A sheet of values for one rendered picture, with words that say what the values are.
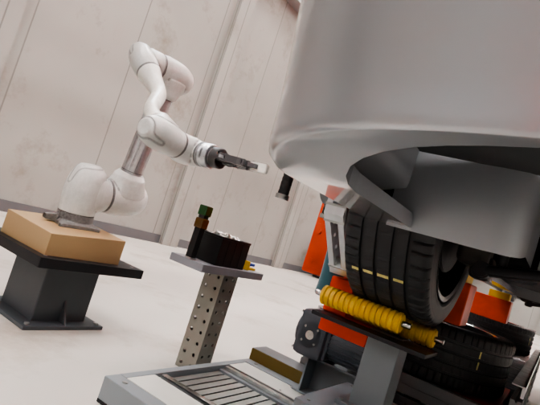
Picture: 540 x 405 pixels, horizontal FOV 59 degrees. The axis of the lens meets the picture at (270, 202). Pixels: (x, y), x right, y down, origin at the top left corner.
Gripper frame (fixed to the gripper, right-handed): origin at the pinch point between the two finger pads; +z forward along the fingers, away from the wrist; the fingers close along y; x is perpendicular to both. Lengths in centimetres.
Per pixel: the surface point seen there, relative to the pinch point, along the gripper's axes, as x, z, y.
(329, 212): -9.2, 34.3, 9.9
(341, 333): -42, 40, -12
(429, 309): -26, 64, -2
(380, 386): -52, 55, -12
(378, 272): -21, 51, 7
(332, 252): -19.5, 34.0, -0.2
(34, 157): -20, -391, -157
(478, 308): -27, 44, -253
